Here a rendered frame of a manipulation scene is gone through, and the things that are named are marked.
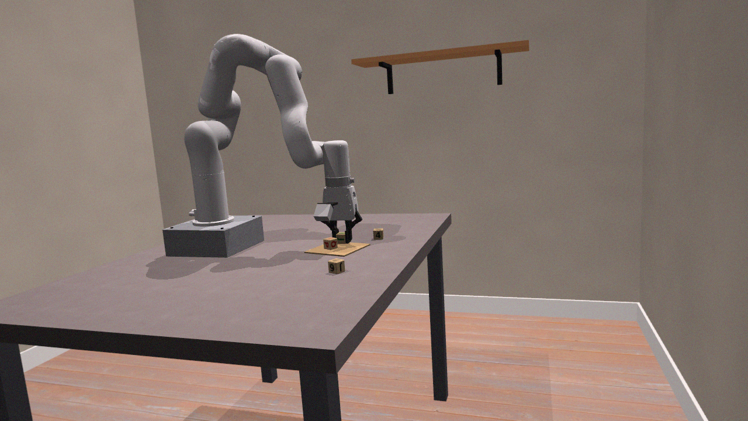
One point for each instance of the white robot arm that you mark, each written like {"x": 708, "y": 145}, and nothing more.
{"x": 222, "y": 106}

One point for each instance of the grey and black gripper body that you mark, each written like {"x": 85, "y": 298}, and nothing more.
{"x": 347, "y": 202}

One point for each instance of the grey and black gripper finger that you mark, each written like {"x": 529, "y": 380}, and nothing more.
{"x": 333, "y": 226}
{"x": 349, "y": 225}

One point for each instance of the tan flat mat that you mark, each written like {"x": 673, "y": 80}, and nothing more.
{"x": 342, "y": 250}

